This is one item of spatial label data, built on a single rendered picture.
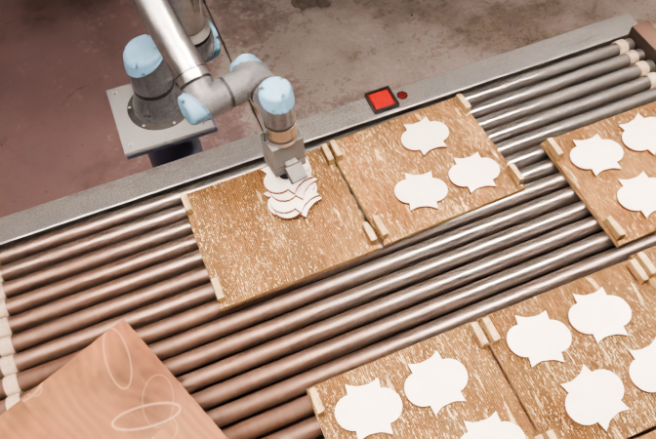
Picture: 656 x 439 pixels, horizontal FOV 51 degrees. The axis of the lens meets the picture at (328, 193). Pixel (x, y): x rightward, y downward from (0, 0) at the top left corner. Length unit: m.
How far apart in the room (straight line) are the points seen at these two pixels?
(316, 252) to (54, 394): 0.66
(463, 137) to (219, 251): 0.72
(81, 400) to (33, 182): 1.85
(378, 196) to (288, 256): 0.28
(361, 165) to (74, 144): 1.78
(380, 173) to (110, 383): 0.84
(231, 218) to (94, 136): 1.64
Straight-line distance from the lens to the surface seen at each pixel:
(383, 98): 2.01
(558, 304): 1.70
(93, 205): 1.92
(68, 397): 1.55
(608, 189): 1.91
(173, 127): 2.06
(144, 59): 1.94
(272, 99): 1.51
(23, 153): 3.39
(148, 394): 1.50
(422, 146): 1.88
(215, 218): 1.78
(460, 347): 1.61
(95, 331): 1.73
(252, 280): 1.68
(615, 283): 1.77
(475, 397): 1.58
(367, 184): 1.81
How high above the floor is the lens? 2.41
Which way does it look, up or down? 56 degrees down
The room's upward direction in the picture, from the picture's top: 3 degrees counter-clockwise
